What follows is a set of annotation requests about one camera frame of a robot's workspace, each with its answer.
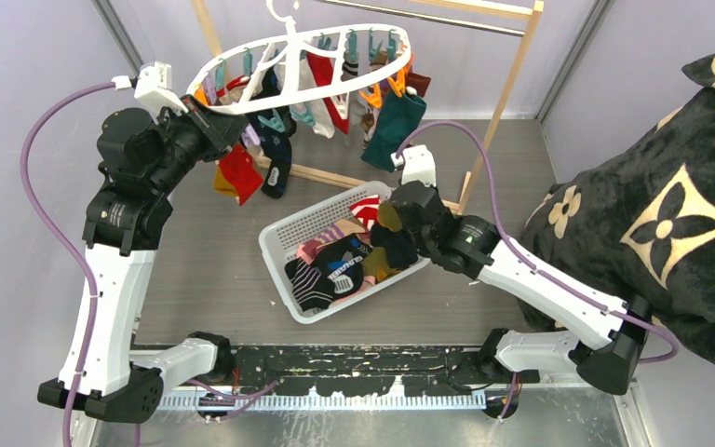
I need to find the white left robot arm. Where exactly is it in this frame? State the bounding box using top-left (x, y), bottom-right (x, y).
top-left (37, 95), bottom-right (249, 424)

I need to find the black lettered sock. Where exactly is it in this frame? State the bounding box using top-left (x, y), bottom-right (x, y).
top-left (313, 234), bottom-right (373, 298)

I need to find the navy blue patterned sock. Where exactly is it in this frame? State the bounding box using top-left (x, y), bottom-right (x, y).
top-left (249, 67), bottom-right (298, 200)

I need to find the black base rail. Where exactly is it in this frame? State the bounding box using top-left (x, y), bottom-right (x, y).
top-left (182, 342), bottom-right (544, 413)

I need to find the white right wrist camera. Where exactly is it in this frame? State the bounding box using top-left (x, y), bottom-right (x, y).
top-left (391, 144), bottom-right (437, 187)

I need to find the white plastic basket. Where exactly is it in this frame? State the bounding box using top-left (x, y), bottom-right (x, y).
top-left (258, 181), bottom-right (430, 324)

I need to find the red penguin sock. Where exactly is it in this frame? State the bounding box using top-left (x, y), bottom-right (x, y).
top-left (215, 142), bottom-right (263, 206)

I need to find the black white striped sock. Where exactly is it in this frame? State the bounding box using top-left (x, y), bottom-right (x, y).
top-left (284, 258), bottom-right (335, 311)

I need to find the red white striped sock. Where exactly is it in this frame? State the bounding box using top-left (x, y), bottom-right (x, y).
top-left (349, 195), bottom-right (382, 230)

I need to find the cream purple striped sock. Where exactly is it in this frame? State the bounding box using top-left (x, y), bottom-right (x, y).
top-left (297, 219), bottom-right (367, 264)

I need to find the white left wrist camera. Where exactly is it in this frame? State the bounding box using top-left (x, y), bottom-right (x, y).
top-left (111, 61), bottom-right (188, 117)

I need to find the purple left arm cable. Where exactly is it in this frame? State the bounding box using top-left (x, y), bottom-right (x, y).
top-left (19, 76), bottom-right (146, 447)

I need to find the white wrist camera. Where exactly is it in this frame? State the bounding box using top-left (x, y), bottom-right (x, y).
top-left (391, 144), bottom-right (437, 187)
top-left (111, 61), bottom-right (188, 117)

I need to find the mustard yellow brown-cuffed sock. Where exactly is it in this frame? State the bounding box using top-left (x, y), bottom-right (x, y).
top-left (213, 169), bottom-right (238, 197)

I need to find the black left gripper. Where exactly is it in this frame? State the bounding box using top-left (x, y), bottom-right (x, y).
top-left (149, 93), bottom-right (246, 195)

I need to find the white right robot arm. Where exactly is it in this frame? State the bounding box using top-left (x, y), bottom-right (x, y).
top-left (386, 181), bottom-right (653, 395)

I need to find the white oval clip hanger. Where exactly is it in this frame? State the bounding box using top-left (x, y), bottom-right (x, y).
top-left (185, 0), bottom-right (413, 115)

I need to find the wooden drying rack frame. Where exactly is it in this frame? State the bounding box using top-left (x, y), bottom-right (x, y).
top-left (187, 1), bottom-right (545, 214)

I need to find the olive green sock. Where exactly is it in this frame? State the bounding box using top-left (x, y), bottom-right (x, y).
top-left (366, 202), bottom-right (417, 284)

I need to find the dark green sock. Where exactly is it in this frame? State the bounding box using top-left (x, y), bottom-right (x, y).
top-left (361, 92), bottom-right (427, 172)

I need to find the metal rack rod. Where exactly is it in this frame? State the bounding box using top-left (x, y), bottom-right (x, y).
top-left (307, 0), bottom-right (528, 37)

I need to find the black floral plush blanket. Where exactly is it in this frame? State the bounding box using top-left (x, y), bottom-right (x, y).
top-left (519, 53), bottom-right (715, 364)

